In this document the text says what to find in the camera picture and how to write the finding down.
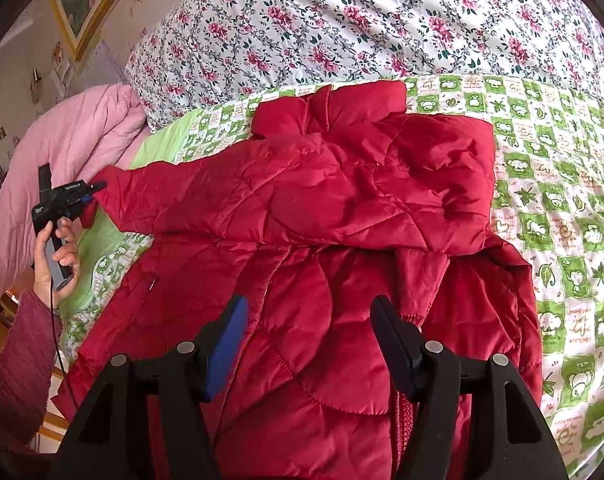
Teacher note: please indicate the red quilted jacket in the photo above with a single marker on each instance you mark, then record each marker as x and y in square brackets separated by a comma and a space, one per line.
[307, 220]

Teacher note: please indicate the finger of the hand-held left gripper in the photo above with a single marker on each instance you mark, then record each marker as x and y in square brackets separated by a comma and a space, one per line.
[96, 187]

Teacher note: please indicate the pink blanket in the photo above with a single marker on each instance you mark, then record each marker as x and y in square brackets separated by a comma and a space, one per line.
[72, 135]

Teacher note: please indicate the person's left forearm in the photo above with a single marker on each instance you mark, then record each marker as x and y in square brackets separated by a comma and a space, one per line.
[12, 375]

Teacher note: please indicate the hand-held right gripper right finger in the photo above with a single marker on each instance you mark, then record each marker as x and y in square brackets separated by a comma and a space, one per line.
[394, 340]

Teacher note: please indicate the floral quilt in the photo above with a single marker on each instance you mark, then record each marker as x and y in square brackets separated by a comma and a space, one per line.
[362, 20]

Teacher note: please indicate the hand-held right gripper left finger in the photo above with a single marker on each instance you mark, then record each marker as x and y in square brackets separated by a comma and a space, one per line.
[227, 340]

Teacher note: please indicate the green checked bed sheet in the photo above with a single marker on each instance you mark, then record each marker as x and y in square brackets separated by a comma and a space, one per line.
[557, 200]

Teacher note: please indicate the gold framed picture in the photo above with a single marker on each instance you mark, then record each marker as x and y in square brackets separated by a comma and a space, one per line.
[87, 10]

